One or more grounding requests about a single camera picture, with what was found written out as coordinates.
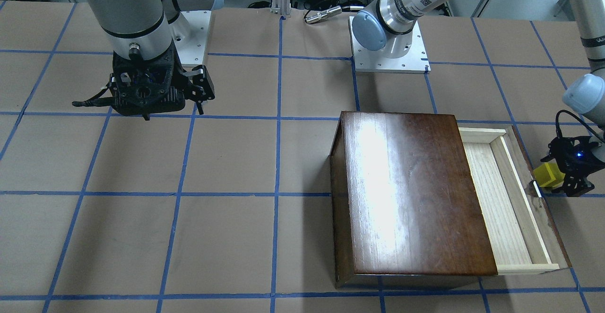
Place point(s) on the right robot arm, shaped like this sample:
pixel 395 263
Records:
pixel 148 38

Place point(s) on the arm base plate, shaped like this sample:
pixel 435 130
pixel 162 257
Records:
pixel 402 54
pixel 191 36

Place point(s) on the yellow cube block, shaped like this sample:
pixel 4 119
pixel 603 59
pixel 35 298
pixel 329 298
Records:
pixel 548 175

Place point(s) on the dark wooden cabinet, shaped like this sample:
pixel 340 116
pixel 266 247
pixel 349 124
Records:
pixel 404 203

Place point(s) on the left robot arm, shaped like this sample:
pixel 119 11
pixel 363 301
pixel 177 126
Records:
pixel 383 29

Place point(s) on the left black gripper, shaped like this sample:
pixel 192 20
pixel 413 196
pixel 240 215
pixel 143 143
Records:
pixel 576 185

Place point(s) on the wooden drawer with handle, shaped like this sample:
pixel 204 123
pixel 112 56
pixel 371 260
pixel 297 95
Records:
pixel 523 236

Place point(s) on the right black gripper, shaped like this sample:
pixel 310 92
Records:
pixel 200 85

